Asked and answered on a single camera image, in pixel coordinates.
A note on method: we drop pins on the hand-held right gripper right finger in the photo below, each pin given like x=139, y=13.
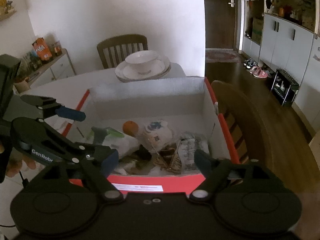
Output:
x=201, y=158

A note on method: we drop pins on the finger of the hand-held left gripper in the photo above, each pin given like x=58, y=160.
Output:
x=71, y=113
x=65, y=145

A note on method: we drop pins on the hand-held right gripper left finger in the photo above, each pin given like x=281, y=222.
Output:
x=111, y=160

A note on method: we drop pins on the silver striped snack packet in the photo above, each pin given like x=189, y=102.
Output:
x=191, y=145

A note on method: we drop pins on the green white snack packet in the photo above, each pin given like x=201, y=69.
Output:
x=120, y=142

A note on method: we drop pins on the cookie print snack packet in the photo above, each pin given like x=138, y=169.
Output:
x=170, y=158

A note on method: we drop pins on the red cardboard box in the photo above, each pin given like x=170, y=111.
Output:
x=175, y=182

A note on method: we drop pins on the orange tangerine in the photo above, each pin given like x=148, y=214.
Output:
x=130, y=128

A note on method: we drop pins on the white blue-print snack packet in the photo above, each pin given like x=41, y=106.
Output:
x=157, y=132

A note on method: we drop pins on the grey glass-topped desktop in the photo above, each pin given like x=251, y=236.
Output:
x=75, y=82

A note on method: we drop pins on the person's left hand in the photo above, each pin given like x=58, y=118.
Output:
x=27, y=163

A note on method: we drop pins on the group of small bottles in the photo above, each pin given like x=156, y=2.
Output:
x=30, y=61

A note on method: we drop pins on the orange snack bag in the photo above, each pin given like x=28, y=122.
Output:
x=42, y=48

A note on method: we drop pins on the white side cabinet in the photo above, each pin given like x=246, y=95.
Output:
x=57, y=67

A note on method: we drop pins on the wooden round-back chair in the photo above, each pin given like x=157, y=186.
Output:
x=245, y=120

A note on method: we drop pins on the golden ornament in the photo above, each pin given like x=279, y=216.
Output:
x=2, y=3

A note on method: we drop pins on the white plate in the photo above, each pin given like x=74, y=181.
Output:
x=150, y=79

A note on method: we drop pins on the white bowl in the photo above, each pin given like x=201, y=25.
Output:
x=142, y=63

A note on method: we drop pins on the wooden slat-back chair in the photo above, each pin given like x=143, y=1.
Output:
x=122, y=41

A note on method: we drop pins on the stack of white dishes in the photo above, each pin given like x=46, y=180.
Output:
x=165, y=65

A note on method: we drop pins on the pink shoes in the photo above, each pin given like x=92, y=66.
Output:
x=258, y=72

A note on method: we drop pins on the patterned doormat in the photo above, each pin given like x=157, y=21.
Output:
x=222, y=56

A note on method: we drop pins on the black metal rack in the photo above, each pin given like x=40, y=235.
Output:
x=283, y=87

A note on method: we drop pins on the brown door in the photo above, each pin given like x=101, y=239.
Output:
x=220, y=25

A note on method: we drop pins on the cardboard box in cabinet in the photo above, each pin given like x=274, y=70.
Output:
x=257, y=31

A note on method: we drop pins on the silver door lock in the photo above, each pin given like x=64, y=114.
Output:
x=231, y=0

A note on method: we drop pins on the stuffed toy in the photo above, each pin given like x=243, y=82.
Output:
x=272, y=2

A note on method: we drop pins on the wooden wall shelf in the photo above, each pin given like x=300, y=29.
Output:
x=7, y=15

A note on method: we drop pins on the white wall cabinet unit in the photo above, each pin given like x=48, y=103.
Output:
x=282, y=37

